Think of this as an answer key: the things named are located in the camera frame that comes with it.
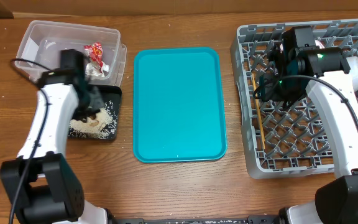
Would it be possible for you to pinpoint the red snack wrapper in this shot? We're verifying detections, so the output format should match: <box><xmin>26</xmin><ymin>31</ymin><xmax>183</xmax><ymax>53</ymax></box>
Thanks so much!
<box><xmin>84</xmin><ymin>42</ymin><xmax>103</xmax><ymax>71</ymax></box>

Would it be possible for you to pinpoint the teal serving tray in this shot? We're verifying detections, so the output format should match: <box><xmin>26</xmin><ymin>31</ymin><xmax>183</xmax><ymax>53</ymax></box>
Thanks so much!
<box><xmin>133</xmin><ymin>47</ymin><xmax>227</xmax><ymax>163</ymax></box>

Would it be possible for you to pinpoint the clear plastic waste bin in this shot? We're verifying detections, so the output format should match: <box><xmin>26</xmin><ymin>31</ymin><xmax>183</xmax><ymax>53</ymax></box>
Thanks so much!
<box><xmin>15</xmin><ymin>20</ymin><xmax>127</xmax><ymax>86</ymax></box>

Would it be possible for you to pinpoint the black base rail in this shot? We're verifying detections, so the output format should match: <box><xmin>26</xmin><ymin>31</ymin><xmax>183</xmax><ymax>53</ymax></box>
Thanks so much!
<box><xmin>108</xmin><ymin>215</ymin><xmax>285</xmax><ymax>224</ymax></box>

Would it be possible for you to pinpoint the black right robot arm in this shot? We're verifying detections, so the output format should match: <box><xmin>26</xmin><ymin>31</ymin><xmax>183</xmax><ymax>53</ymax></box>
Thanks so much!
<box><xmin>253</xmin><ymin>26</ymin><xmax>358</xmax><ymax>223</ymax></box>

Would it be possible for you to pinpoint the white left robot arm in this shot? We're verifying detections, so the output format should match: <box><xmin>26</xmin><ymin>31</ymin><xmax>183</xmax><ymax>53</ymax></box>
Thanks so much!
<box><xmin>0</xmin><ymin>49</ymin><xmax>115</xmax><ymax>224</ymax></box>

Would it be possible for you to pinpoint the small white cup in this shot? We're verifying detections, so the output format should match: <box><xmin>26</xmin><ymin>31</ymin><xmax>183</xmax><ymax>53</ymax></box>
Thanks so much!
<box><xmin>346</xmin><ymin>56</ymin><xmax>358</xmax><ymax>91</ymax></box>

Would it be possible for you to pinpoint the grey dishwasher rack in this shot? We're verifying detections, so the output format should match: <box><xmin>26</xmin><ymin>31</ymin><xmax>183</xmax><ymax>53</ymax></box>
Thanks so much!
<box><xmin>231</xmin><ymin>19</ymin><xmax>358</xmax><ymax>179</ymax></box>

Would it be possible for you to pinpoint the crumpled white tissue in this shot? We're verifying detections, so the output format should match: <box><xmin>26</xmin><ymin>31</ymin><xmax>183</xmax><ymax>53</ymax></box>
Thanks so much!
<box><xmin>85</xmin><ymin>62</ymin><xmax>110</xmax><ymax>77</ymax></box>

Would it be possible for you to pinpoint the white rice pile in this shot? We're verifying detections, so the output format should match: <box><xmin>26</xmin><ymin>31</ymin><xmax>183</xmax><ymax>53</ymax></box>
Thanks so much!
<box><xmin>68</xmin><ymin>100</ymin><xmax>119</xmax><ymax>140</ymax></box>

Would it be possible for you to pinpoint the black tray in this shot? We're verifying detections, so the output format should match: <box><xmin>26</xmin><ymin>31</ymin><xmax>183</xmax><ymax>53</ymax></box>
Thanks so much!
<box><xmin>68</xmin><ymin>85</ymin><xmax>122</xmax><ymax>141</ymax></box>

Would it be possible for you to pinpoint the pink bowl with rice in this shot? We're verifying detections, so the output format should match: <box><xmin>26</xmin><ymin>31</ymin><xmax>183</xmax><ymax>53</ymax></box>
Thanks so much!
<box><xmin>315</xmin><ymin>40</ymin><xmax>325</xmax><ymax>49</ymax></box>

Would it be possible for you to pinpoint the wooden chopstick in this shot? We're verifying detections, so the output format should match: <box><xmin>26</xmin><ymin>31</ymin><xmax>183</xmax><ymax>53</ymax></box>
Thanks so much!
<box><xmin>252</xmin><ymin>74</ymin><xmax>265</xmax><ymax>150</ymax></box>

